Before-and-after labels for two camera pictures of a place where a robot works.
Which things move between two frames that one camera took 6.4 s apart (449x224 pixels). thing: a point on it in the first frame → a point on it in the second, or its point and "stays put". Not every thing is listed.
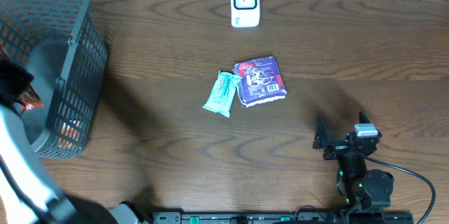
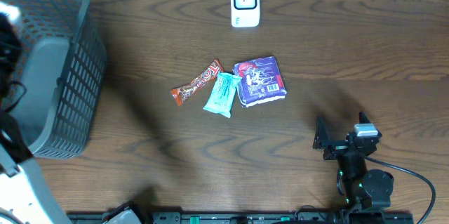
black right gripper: [340, 147] stays put
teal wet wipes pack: [221, 99] stays put
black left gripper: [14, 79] → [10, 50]
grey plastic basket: [49, 26] stays put
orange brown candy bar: [29, 99] → [179, 94]
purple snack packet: [261, 81] stays put
